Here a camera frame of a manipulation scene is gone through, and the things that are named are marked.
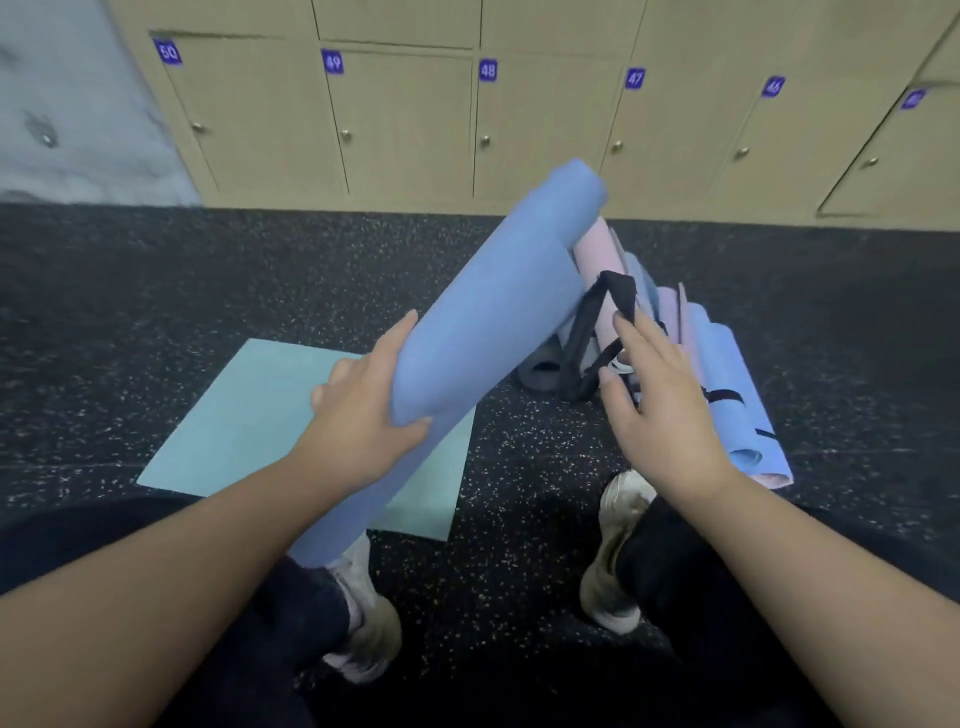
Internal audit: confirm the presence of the person's left hand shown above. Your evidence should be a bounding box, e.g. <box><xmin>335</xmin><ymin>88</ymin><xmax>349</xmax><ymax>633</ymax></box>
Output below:
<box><xmin>296</xmin><ymin>309</ymin><xmax>434</xmax><ymax>496</ymax></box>

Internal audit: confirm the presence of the person's right hand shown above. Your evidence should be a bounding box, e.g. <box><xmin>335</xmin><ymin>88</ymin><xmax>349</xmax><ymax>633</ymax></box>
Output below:
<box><xmin>597</xmin><ymin>309</ymin><xmax>741</xmax><ymax>505</ymax></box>

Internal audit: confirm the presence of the blue yoga mat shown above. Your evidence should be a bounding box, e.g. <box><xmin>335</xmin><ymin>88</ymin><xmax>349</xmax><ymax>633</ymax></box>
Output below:
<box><xmin>287</xmin><ymin>158</ymin><xmax>609</xmax><ymax>569</ymax></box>

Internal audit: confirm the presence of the person's right forearm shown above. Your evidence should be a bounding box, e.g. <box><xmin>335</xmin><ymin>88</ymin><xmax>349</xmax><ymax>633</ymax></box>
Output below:
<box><xmin>663</xmin><ymin>468</ymin><xmax>960</xmax><ymax>728</ymax></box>

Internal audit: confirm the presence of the person's left forearm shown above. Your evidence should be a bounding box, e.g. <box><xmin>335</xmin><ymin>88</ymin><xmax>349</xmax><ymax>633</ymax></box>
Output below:
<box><xmin>0</xmin><ymin>453</ymin><xmax>369</xmax><ymax>728</ymax></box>

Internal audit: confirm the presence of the dark grey rolled mat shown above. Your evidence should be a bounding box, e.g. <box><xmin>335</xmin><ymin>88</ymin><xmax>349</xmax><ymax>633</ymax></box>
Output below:
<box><xmin>513</xmin><ymin>333</ymin><xmax>601</xmax><ymax>397</ymax></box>

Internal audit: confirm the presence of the light blue rolled mat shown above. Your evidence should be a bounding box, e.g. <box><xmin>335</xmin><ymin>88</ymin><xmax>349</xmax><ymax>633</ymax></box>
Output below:
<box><xmin>621</xmin><ymin>251</ymin><xmax>665</xmax><ymax>325</ymax></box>

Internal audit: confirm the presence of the pink rolled yoga mat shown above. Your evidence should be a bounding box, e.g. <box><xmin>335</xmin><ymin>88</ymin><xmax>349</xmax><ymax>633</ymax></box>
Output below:
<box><xmin>572</xmin><ymin>216</ymin><xmax>630</xmax><ymax>301</ymax></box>

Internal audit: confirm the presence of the person's right white shoe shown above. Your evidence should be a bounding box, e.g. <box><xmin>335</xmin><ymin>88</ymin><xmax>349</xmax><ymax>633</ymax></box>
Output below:
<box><xmin>579</xmin><ymin>470</ymin><xmax>659</xmax><ymax>636</ymax></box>

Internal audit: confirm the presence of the person's white shoe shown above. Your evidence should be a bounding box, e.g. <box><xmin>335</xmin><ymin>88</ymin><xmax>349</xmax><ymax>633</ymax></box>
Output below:
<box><xmin>579</xmin><ymin>470</ymin><xmax>659</xmax><ymax>636</ymax></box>
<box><xmin>321</xmin><ymin>532</ymin><xmax>406</xmax><ymax>685</ymax></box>

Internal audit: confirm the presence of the teal flat yoga mat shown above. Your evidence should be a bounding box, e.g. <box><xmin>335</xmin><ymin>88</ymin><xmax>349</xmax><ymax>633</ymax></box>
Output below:
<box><xmin>135</xmin><ymin>338</ymin><xmax>478</xmax><ymax>542</ymax></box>

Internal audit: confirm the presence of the person's left white shoe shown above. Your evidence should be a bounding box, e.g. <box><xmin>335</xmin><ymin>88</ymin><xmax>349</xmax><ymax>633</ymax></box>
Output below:
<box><xmin>321</xmin><ymin>532</ymin><xmax>406</xmax><ymax>685</ymax></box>

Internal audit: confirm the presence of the row of metal locker knobs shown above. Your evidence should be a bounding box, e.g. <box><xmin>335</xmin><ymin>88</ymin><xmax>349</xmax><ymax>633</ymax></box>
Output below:
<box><xmin>189</xmin><ymin>122</ymin><xmax>880</xmax><ymax>168</ymax></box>

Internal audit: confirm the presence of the wooden locker cabinet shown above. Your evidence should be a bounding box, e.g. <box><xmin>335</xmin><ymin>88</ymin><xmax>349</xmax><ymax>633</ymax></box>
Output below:
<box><xmin>103</xmin><ymin>0</ymin><xmax>960</xmax><ymax>226</ymax></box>

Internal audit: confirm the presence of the row of blue number labels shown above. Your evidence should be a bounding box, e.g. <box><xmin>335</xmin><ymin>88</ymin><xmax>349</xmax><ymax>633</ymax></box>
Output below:
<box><xmin>152</xmin><ymin>38</ymin><xmax>928</xmax><ymax>111</ymax></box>

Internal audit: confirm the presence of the black carrying strap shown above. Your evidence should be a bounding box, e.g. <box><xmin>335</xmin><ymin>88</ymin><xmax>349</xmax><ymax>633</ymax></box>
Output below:
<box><xmin>558</xmin><ymin>270</ymin><xmax>639</xmax><ymax>403</ymax></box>

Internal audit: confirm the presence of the blue strapped rolled mat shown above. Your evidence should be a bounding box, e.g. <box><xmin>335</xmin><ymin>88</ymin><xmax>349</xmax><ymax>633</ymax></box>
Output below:
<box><xmin>684</xmin><ymin>301</ymin><xmax>786</xmax><ymax>476</ymax></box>

